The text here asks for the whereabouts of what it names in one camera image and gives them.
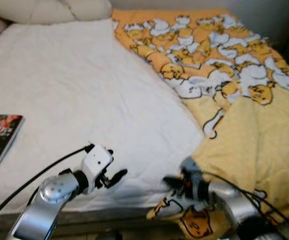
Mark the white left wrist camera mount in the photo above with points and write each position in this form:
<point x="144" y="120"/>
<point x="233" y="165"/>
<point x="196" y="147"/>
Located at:
<point x="96" y="162"/>

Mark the beige knotted bolster pillow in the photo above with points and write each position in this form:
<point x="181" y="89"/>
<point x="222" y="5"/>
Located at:
<point x="44" y="10"/>

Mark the white quilted mattress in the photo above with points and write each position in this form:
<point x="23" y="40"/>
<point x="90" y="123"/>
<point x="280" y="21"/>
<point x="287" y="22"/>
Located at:
<point x="84" y="90"/>

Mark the dark cover book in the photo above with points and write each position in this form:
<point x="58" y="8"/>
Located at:
<point x="1" y="135"/>

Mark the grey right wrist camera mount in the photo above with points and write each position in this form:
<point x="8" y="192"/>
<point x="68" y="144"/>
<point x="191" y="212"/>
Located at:
<point x="190" y="167"/>

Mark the yellow cartoon egg blanket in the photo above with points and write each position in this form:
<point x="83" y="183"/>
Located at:
<point x="254" y="135"/>

